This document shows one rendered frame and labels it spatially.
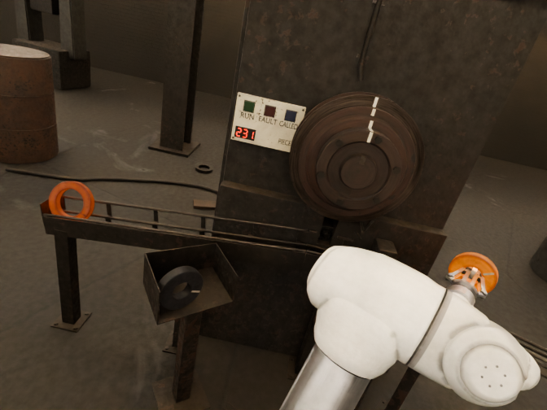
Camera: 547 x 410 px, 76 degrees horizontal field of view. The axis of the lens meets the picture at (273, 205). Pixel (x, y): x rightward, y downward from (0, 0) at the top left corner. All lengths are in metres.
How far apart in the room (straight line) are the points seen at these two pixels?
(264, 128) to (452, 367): 1.07
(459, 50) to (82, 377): 1.95
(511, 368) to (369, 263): 0.21
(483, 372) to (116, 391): 1.52
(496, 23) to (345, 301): 1.15
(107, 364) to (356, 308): 1.49
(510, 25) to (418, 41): 0.29
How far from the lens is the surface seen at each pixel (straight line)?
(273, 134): 1.38
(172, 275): 1.16
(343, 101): 1.22
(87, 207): 1.67
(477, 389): 0.54
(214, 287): 1.33
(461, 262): 1.43
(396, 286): 0.55
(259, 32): 1.36
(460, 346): 0.53
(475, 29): 1.46
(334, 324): 0.57
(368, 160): 1.19
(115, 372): 1.86
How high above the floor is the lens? 1.48
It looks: 27 degrees down
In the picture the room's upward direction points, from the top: 13 degrees clockwise
